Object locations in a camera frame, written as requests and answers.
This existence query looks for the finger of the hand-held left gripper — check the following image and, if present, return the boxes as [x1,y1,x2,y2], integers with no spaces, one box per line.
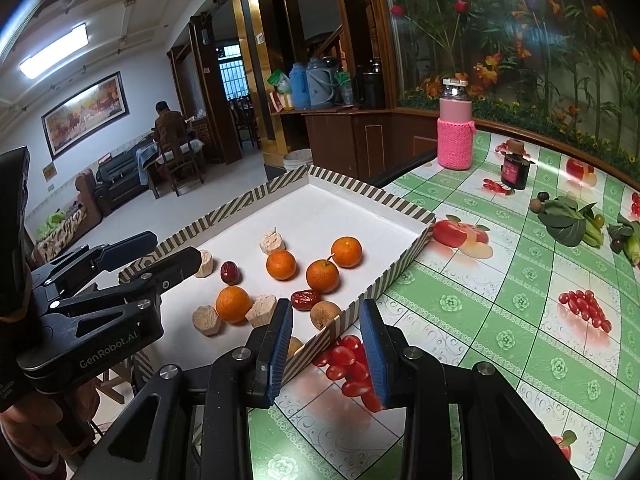
[17,246,203,361]
[30,231,159,289]

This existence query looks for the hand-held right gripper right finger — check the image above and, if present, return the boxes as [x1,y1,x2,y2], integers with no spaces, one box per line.
[359,298,583,480]

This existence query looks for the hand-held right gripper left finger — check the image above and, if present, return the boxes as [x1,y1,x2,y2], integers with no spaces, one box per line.
[75,298,294,480]

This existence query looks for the orange with stem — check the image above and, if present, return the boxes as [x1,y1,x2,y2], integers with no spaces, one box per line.
[305,256,340,294]

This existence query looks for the beige cake piece with nub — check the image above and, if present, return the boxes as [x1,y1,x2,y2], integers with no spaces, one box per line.
[259,226,286,255]

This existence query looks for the white tray with striped rim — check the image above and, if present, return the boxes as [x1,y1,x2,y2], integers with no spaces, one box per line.
[117,164,437,381]

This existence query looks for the person's left hand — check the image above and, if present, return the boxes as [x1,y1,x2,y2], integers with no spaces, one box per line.
[0,377,103,466]

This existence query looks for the brown armchair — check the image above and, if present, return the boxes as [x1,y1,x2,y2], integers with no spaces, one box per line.
[75,170,104,227]

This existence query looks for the black sofa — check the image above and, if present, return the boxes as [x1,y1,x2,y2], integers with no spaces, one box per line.
[95,147,151,211]

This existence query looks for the patterned blanket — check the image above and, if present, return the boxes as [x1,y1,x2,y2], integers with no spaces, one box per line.
[32,210,90,267]

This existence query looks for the wooden dining chair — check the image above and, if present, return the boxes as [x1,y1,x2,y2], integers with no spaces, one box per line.
[157,137,205,197]

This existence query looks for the dining table with white cloth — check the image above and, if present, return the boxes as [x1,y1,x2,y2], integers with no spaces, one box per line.
[137,139,207,168]

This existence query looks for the green fruit-print tablecloth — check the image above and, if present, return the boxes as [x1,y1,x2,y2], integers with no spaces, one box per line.
[247,127,640,480]

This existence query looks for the dark wooden dining chairs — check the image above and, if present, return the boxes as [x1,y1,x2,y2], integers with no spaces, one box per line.
[230,94,262,150]

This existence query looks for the white bucket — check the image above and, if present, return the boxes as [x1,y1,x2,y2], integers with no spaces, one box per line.
[283,149,315,173]

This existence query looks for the black chair back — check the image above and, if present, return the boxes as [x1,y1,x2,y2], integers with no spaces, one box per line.
[367,151,437,188]

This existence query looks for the barred window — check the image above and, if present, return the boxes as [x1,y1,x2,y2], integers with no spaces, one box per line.
[217,45,251,101]

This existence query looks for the ceiling light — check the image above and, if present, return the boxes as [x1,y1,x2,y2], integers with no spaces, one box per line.
[19,24,90,80]

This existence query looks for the green bag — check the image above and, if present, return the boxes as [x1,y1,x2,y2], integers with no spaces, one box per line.
[267,70,292,96]

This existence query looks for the wooden cabinet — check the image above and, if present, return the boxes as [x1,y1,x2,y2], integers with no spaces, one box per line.
[272,105,441,181]

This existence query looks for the blue thermos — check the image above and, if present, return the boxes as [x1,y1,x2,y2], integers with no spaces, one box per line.
[289,62,308,110]

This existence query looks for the golden pillar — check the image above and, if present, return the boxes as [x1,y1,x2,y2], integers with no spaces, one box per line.
[227,0,275,158]

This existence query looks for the pink bottle with knitted sleeve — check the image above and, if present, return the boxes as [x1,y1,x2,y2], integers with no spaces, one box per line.
[436,77,475,170]

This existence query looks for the dark jar with red label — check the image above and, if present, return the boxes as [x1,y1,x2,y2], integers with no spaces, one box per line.
[500,140,535,191]

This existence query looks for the grey-blue thermos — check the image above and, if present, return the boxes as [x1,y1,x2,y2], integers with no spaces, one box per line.
[305,57,337,108]

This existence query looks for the green leafy vegetable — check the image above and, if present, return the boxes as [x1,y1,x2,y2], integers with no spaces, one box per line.
[537,195,607,248]

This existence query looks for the black thermos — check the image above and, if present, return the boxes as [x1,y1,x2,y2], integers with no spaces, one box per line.
[362,57,387,109]

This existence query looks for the framed wall painting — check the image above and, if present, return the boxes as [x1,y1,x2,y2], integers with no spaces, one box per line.
[41,71,130,161]

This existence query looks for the flower print wall panel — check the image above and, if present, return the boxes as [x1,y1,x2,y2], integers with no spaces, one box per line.
[380,0,640,171]

